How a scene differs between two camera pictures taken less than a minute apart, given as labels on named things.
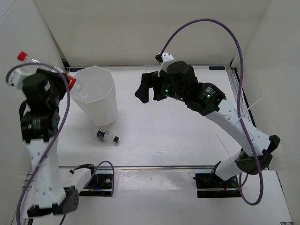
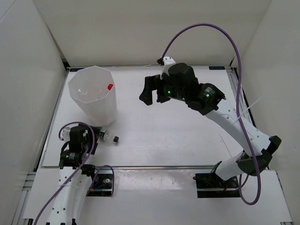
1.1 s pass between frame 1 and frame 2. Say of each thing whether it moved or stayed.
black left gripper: moved
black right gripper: stayed
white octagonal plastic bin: stayed
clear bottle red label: moved
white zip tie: stayed
